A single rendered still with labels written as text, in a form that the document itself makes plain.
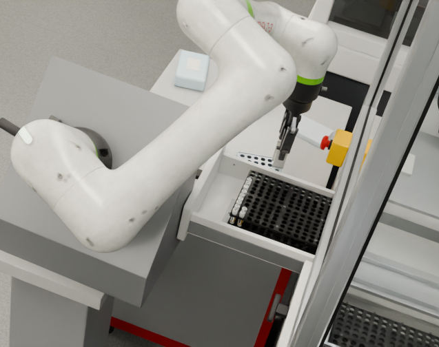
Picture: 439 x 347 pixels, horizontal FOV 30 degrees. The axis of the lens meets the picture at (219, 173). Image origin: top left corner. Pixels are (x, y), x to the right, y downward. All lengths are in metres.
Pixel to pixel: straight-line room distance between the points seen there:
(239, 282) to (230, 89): 0.90
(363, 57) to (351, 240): 1.42
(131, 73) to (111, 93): 2.06
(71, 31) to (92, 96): 2.30
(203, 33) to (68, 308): 0.77
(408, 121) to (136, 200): 0.61
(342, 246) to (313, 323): 0.19
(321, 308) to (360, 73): 1.39
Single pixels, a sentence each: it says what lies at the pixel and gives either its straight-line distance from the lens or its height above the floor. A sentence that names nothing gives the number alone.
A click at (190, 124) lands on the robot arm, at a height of 1.25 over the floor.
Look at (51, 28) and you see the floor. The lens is 4.07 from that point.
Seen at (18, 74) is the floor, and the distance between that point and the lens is 3.73.
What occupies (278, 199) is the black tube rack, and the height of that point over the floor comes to 0.90.
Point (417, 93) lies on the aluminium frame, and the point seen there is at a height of 1.63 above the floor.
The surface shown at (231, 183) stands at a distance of 2.03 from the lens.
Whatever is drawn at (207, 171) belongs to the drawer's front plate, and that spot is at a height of 0.93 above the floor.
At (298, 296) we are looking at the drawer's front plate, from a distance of 1.69.
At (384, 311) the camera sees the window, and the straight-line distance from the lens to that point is 1.31.
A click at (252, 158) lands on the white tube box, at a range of 2.19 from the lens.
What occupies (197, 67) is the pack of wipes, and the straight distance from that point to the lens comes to 2.47.
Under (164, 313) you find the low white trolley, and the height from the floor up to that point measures 0.24.
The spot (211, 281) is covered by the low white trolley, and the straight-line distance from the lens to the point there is 2.32.
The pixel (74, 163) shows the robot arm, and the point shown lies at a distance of 1.52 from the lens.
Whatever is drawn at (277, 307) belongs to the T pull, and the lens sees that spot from 1.68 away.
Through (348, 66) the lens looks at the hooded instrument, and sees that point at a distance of 2.60.
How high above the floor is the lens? 2.15
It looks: 40 degrees down
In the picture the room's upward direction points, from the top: 14 degrees clockwise
